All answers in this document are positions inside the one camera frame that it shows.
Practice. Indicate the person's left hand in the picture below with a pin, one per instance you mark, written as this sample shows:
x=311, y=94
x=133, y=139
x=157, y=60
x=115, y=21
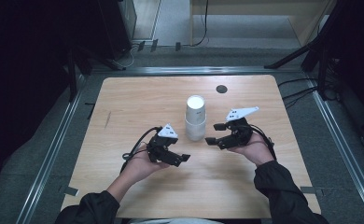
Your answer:
x=139, y=168

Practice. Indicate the black cabinet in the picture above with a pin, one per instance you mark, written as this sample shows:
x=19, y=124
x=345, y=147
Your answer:
x=114, y=25

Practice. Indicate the metal floor rail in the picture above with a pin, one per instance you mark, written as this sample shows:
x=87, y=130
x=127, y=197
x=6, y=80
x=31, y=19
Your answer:
x=342, y=149
x=195, y=70
x=52, y=155

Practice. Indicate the light wooden shelf unit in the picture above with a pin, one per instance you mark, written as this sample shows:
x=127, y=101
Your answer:
x=304, y=21

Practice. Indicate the person's right hand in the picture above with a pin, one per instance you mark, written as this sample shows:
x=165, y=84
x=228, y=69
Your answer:
x=259, y=151

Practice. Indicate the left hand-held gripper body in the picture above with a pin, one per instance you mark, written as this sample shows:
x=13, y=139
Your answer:
x=160, y=149

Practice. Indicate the grey tape piece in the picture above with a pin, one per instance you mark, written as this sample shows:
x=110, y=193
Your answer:
x=307, y=190
x=72, y=191

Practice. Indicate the black tripod stand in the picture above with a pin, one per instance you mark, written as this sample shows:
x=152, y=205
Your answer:
x=320, y=43

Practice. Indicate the black metal stand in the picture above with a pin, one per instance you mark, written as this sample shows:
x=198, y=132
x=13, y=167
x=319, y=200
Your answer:
x=72, y=74

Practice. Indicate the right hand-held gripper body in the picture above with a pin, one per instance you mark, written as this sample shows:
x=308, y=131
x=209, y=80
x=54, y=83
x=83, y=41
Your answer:
x=240, y=133

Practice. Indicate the black round table grommet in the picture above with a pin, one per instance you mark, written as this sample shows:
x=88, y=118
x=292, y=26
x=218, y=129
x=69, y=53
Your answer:
x=221, y=89

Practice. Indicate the stack of white paper cups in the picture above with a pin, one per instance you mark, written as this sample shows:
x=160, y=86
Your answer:
x=195, y=124

